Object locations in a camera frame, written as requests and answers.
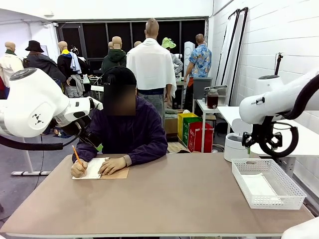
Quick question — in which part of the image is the yellow pencil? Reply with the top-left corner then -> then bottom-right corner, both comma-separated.
71,145 -> 84,166

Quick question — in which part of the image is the mannequin with green hat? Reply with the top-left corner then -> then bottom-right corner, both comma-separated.
161,37 -> 184,75

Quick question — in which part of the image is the white floor stand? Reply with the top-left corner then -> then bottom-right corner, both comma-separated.
10,135 -> 52,177

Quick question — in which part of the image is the white paper sheet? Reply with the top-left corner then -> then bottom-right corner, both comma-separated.
239,173 -> 284,203

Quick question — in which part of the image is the person left hand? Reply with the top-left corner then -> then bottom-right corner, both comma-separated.
98,156 -> 128,176

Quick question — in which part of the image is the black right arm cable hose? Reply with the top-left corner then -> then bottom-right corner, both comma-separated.
251,74 -> 319,159

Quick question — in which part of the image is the person in navy jacket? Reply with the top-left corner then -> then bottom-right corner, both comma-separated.
72,66 -> 169,166

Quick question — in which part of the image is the white oval tower fan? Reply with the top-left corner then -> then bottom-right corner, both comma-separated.
183,41 -> 195,66

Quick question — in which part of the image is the mannequin with yellow scarf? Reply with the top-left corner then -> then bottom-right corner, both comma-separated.
57,41 -> 92,98

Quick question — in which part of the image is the white perforated plastic basket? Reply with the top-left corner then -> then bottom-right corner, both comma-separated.
231,158 -> 308,210

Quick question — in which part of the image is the black framed white panel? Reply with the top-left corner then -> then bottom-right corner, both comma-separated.
225,6 -> 249,107
215,8 -> 241,87

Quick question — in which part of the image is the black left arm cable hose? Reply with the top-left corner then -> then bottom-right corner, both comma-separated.
0,121 -> 83,151

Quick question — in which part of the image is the grey metal tray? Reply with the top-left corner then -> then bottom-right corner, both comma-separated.
203,85 -> 228,92

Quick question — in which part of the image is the olive green cloth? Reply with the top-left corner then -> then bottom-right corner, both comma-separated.
165,109 -> 184,120

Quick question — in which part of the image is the mannequin in cream shirt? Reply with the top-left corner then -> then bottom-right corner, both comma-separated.
0,41 -> 25,88

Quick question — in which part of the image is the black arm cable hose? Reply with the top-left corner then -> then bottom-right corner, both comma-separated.
0,121 -> 83,151
251,74 -> 319,159

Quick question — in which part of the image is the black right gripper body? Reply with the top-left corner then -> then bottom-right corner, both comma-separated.
253,123 -> 274,150

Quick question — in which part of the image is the white round trash bin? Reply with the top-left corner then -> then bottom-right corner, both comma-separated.
223,119 -> 254,163

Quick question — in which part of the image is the green shopping bag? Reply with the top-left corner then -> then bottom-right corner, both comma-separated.
182,117 -> 203,150

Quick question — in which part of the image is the person right hand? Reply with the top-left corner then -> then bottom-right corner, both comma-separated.
70,160 -> 89,179

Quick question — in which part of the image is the glass jar dark liquid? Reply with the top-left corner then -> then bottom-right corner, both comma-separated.
206,89 -> 219,110

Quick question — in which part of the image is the black tripod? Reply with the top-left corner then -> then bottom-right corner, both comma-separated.
273,52 -> 284,75

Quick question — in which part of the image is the brown cardboard box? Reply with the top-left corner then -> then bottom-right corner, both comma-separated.
164,117 -> 179,136

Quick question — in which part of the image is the mannequin in dark green hoodie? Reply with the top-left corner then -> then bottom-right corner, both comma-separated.
101,36 -> 128,73

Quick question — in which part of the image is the mannequin with white towel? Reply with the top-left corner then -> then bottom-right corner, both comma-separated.
126,18 -> 177,125

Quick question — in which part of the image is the red shopping bag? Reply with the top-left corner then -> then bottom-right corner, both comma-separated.
187,121 -> 215,153

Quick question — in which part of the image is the small white side table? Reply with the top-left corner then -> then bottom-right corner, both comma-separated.
195,99 -> 230,153

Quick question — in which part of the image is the mannequin with black hat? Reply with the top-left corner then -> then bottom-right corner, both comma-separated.
22,40 -> 67,84

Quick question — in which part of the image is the grey cabinet box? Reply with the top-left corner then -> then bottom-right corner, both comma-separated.
192,77 -> 213,100

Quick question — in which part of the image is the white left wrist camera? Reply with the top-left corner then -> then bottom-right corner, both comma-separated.
89,97 -> 104,111

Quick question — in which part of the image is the large white table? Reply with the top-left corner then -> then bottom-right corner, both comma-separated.
216,106 -> 319,178

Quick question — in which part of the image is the white notepad paper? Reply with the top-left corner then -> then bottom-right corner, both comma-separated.
72,156 -> 130,180

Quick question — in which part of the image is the yellow shopping bag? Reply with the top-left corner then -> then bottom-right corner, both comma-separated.
177,112 -> 199,147

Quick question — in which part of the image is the person right forearm navy sleeve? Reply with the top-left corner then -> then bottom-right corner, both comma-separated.
72,139 -> 100,164

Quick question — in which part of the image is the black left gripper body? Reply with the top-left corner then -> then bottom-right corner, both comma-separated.
78,127 -> 102,149

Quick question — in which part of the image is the mannequin in blue floral shirt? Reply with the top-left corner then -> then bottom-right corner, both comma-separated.
183,33 -> 212,113

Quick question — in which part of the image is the person left forearm navy sleeve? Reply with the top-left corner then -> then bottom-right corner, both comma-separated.
123,138 -> 169,167

